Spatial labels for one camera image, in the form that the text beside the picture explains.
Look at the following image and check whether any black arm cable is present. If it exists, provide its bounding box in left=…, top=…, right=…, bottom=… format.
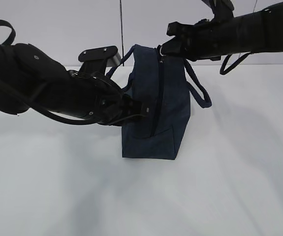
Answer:
left=0, top=19, right=122, bottom=126
left=219, top=51, right=252, bottom=75

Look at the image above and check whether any dark navy fabric lunch bag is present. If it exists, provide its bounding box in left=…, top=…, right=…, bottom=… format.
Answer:
left=105, top=44, right=211, bottom=160

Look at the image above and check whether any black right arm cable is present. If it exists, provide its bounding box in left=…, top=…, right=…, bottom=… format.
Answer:
left=219, top=51, right=252, bottom=75

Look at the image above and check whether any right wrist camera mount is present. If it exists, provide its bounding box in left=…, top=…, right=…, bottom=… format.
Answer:
left=202, top=0, right=234, bottom=22

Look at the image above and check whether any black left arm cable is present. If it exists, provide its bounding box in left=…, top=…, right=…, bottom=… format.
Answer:
left=0, top=19, right=122, bottom=126

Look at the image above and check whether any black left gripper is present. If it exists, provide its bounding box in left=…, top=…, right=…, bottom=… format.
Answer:
left=69, top=71, right=150, bottom=126

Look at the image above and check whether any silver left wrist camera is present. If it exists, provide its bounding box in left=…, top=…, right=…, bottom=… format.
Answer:
left=78, top=46, right=121, bottom=74

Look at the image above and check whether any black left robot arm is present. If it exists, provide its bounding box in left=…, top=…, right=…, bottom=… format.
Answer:
left=0, top=43, right=149, bottom=126

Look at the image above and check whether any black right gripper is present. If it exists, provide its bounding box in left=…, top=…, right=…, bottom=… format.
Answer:
left=161, top=19, right=230, bottom=61

